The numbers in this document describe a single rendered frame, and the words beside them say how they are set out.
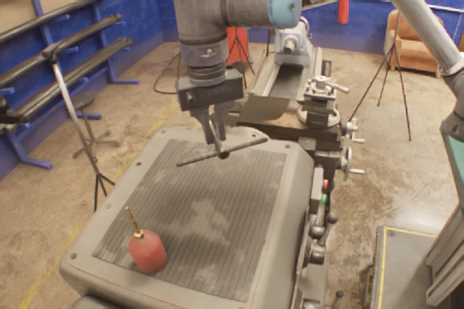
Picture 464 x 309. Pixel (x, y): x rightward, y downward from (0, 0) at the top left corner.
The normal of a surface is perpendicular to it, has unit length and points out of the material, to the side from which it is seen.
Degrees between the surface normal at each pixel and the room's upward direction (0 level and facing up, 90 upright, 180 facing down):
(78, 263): 0
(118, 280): 0
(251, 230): 0
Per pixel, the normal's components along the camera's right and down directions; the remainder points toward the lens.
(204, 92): 0.30, 0.58
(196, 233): -0.07, -0.77
